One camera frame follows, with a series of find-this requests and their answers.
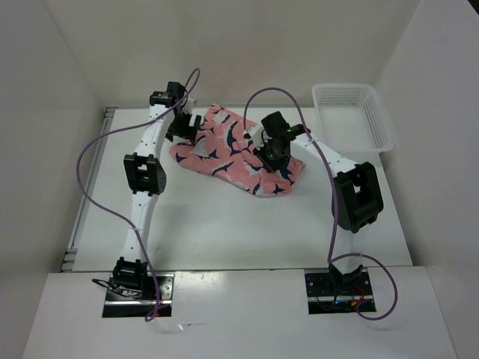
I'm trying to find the pink shark print shorts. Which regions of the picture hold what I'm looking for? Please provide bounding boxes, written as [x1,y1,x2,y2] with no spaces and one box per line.
[169,105,305,197]

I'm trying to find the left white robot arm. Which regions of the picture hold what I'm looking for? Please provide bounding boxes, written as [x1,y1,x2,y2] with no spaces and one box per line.
[112,82,201,299]

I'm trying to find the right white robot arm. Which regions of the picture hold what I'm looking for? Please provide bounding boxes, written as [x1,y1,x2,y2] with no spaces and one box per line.
[244,111,384,294]

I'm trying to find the white plastic basket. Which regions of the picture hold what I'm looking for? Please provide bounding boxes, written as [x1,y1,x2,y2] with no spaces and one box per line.
[311,83,395,154]

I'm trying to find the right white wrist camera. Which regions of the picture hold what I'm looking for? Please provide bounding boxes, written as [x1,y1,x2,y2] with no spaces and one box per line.
[244,124,269,149]

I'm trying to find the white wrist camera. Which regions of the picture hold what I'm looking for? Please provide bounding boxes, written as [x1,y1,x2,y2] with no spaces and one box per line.
[244,124,269,149]
[183,96,203,129]

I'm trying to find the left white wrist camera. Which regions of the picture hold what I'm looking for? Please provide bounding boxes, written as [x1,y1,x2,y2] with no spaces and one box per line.
[183,96,203,129]

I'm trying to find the aluminium table edge rail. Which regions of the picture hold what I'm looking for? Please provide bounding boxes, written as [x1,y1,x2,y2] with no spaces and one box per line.
[60,107,117,273]

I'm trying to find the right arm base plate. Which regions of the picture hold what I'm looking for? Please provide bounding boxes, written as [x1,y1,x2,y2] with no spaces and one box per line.
[304,269,376,315]

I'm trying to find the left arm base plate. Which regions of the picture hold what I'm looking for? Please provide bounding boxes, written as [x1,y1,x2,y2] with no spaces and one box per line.
[97,272,175,319]

